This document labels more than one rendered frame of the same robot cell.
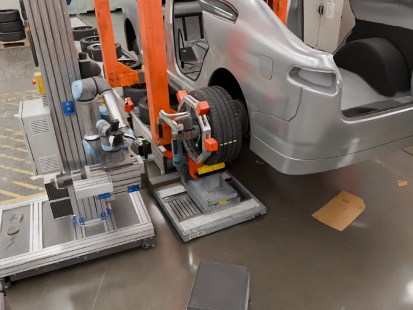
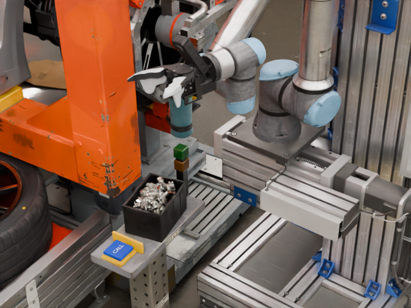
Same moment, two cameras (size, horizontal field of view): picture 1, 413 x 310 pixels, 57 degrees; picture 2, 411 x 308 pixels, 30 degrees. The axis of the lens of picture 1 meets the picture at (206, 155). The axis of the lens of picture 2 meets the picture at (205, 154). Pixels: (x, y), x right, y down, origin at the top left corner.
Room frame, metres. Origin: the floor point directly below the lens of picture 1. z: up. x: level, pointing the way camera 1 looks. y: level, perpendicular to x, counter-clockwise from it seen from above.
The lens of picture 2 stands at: (4.20, 2.46, 2.11)
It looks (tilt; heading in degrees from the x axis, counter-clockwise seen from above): 35 degrees down; 239
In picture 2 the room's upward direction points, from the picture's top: 1 degrees counter-clockwise
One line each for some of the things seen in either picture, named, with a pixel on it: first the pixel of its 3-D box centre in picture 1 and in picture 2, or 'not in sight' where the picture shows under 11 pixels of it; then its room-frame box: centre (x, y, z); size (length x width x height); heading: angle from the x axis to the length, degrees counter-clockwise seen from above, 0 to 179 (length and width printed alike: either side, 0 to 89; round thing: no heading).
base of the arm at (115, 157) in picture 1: (114, 152); not in sight; (2.50, 0.69, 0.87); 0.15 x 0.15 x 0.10
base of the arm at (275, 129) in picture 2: not in sight; (277, 117); (2.97, 0.86, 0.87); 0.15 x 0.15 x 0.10
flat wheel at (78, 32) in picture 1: (83, 32); not in sight; (9.59, 2.91, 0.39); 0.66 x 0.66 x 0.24
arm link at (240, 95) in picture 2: not in sight; (236, 88); (3.22, 1.01, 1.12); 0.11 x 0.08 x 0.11; 96
